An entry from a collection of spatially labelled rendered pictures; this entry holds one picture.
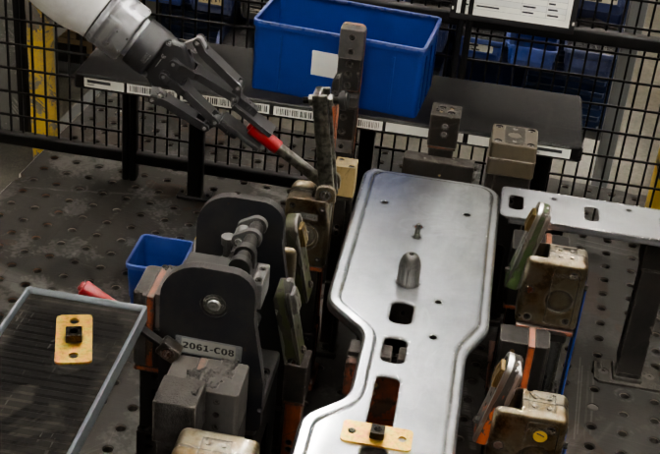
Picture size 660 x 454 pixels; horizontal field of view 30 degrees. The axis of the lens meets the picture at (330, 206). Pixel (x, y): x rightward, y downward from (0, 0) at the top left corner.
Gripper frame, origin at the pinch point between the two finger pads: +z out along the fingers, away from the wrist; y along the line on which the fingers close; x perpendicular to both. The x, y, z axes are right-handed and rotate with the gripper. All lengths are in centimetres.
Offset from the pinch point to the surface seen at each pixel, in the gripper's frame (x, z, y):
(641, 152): 249, 142, -44
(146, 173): 58, -3, -55
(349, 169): 6.3, 16.9, 1.2
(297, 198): -2.7, 12.2, -3.2
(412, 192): 13.6, 28.6, 1.4
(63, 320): -56, -8, -3
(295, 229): -19.3, 11.8, 2.1
